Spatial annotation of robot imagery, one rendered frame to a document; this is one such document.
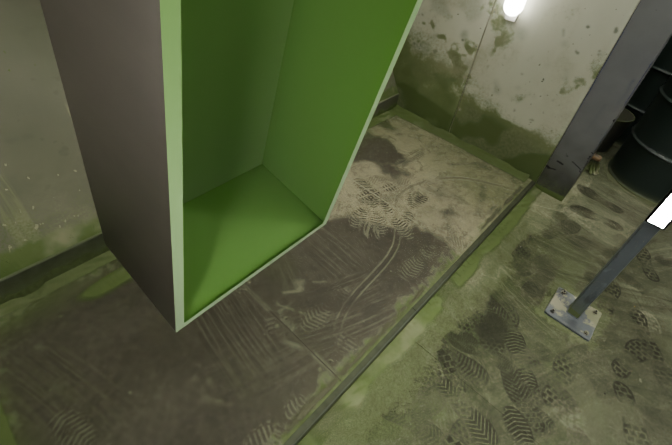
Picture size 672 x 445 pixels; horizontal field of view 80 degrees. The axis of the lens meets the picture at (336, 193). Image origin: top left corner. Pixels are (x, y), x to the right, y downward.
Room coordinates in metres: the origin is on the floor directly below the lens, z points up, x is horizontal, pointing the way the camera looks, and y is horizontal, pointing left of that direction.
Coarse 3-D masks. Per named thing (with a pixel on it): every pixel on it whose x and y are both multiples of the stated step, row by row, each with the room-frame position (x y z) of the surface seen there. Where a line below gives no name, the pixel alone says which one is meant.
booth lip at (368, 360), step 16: (512, 208) 1.80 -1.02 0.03; (496, 224) 1.64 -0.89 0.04; (480, 240) 1.49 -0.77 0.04; (464, 256) 1.36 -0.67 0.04; (448, 272) 1.25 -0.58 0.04; (432, 288) 1.14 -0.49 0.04; (416, 304) 1.04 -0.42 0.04; (400, 320) 0.95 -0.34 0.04; (336, 400) 0.60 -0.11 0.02; (320, 416) 0.54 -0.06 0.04; (304, 432) 0.48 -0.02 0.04
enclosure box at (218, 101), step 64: (64, 0) 0.58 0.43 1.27; (128, 0) 0.47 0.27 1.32; (192, 0) 0.88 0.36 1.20; (256, 0) 1.03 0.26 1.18; (320, 0) 1.09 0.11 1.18; (384, 0) 0.98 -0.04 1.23; (64, 64) 0.64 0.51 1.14; (128, 64) 0.49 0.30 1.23; (192, 64) 0.90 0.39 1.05; (256, 64) 1.08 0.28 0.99; (320, 64) 1.08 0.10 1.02; (384, 64) 0.96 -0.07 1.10; (128, 128) 0.52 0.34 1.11; (192, 128) 0.93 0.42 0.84; (256, 128) 1.14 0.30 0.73; (320, 128) 1.06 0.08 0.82; (128, 192) 0.56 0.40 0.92; (192, 192) 0.96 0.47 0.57; (256, 192) 1.07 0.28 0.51; (320, 192) 1.05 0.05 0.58; (128, 256) 0.63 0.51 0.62; (192, 256) 0.76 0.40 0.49; (256, 256) 0.82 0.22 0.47; (192, 320) 0.57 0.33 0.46
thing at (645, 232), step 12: (648, 228) 1.14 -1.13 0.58; (636, 240) 1.14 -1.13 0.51; (648, 240) 1.12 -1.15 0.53; (624, 252) 1.14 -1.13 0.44; (636, 252) 1.12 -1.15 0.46; (612, 264) 1.14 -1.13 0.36; (624, 264) 1.12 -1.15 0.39; (600, 276) 1.14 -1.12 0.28; (612, 276) 1.12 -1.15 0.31; (588, 288) 1.15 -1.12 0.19; (600, 288) 1.13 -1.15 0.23; (576, 300) 1.15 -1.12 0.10; (588, 300) 1.13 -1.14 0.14; (576, 312) 1.13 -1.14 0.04
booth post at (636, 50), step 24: (648, 0) 2.07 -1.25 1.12; (648, 24) 2.04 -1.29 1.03; (624, 48) 2.06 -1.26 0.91; (648, 48) 2.01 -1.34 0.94; (600, 72) 2.08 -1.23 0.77; (624, 72) 2.03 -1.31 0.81; (600, 96) 2.05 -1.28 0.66; (624, 96) 1.99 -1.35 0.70; (576, 120) 2.07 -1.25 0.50; (600, 120) 2.01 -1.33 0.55; (576, 144) 2.04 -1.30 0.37; (600, 144) 2.11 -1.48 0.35; (552, 168) 2.06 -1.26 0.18; (576, 168) 2.00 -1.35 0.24; (552, 192) 2.02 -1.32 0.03
